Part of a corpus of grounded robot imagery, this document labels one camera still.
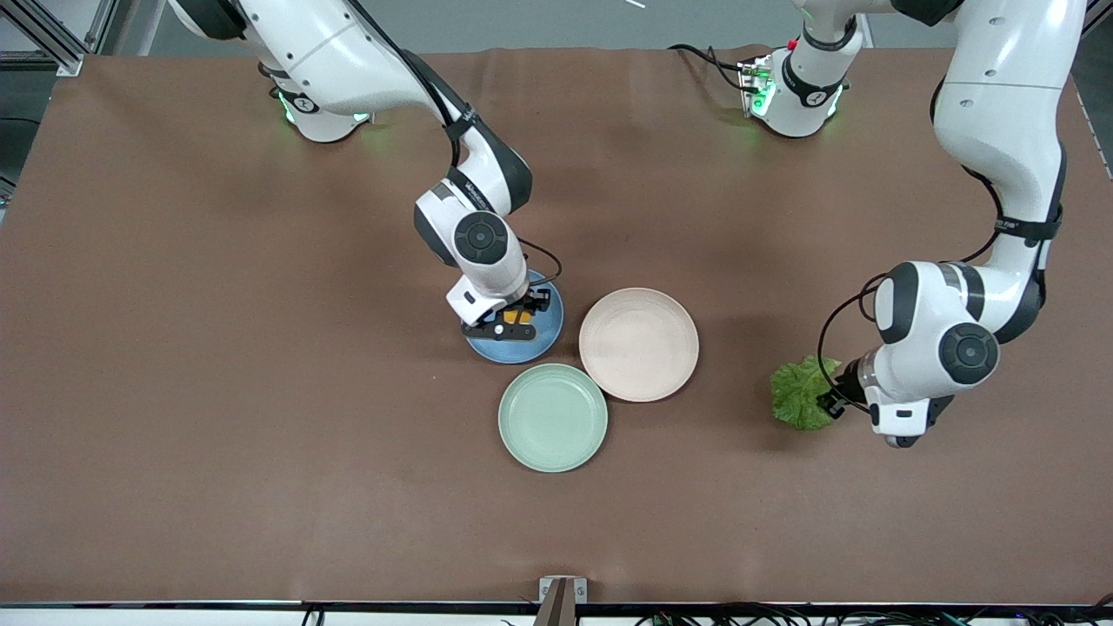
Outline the black table edge strip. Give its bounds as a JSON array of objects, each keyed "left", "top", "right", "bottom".
[{"left": 0, "top": 599, "right": 1113, "bottom": 610}]

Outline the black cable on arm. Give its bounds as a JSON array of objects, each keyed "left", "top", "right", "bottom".
[
  {"left": 816, "top": 165, "right": 1005, "bottom": 414},
  {"left": 383, "top": 35, "right": 563, "bottom": 288}
]

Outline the light green plate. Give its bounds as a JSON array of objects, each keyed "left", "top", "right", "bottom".
[{"left": 497, "top": 363, "right": 609, "bottom": 474}]

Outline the green lettuce leaf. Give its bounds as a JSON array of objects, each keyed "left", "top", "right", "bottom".
[{"left": 770, "top": 355, "right": 843, "bottom": 432}]

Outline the blue plate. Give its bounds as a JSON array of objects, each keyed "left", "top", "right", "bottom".
[{"left": 465, "top": 270, "right": 564, "bottom": 364}]

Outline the black cable at arm base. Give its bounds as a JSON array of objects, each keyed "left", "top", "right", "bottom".
[{"left": 668, "top": 43, "right": 750, "bottom": 91}]

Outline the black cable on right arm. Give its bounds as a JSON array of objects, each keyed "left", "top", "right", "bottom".
[{"left": 383, "top": 35, "right": 563, "bottom": 288}]

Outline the brown table cover cloth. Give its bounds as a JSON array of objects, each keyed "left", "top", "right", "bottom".
[{"left": 0, "top": 45, "right": 1113, "bottom": 605}]

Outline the aluminium frame profile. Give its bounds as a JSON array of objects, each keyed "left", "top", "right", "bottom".
[{"left": 0, "top": 0, "right": 118, "bottom": 77}]

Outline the pink plate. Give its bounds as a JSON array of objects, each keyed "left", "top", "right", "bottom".
[{"left": 578, "top": 288, "right": 700, "bottom": 403}]

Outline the silver control box with green light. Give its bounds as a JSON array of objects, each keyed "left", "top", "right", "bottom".
[{"left": 737, "top": 54, "right": 776, "bottom": 119}]

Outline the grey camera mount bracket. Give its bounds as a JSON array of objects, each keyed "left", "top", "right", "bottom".
[{"left": 538, "top": 576, "right": 589, "bottom": 626}]

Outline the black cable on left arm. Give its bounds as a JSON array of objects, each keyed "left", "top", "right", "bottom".
[{"left": 816, "top": 165, "right": 1005, "bottom": 414}]

